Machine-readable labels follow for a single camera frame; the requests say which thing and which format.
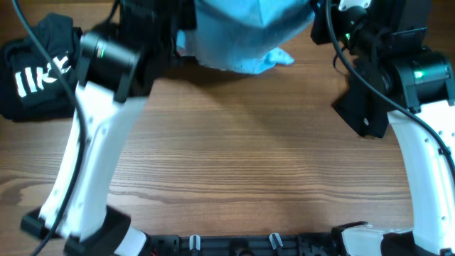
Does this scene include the light blue printed t-shirt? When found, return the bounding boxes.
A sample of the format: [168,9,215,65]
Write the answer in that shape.
[177,0,314,75]

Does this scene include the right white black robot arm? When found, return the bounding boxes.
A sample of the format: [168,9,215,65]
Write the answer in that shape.
[311,0,454,255]

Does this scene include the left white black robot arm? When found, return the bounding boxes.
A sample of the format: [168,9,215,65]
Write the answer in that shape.
[21,0,196,255]

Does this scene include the black t-shirt small logo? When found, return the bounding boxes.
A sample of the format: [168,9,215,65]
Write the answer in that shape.
[332,58,390,138]

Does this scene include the black t-shirt white letters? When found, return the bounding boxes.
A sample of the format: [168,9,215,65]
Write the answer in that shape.
[1,13,82,122]

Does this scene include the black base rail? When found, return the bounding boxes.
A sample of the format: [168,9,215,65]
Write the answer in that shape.
[146,233,339,256]

